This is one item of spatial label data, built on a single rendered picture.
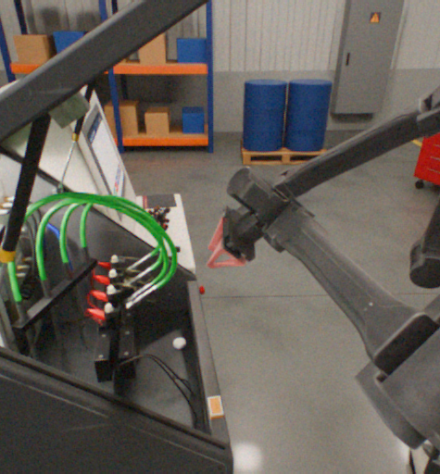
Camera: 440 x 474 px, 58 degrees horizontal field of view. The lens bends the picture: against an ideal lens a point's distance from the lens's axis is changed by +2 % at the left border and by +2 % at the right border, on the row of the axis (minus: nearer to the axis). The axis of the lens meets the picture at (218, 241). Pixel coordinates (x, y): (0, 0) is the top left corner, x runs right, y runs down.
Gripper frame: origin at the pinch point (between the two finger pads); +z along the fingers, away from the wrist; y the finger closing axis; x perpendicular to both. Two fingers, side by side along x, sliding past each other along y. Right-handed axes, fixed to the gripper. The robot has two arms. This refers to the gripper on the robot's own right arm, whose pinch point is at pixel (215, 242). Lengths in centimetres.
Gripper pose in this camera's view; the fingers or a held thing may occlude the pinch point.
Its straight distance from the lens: 109.4
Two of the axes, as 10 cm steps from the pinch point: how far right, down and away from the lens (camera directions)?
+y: -7.1, -6.4, -2.9
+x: -0.9, 4.9, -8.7
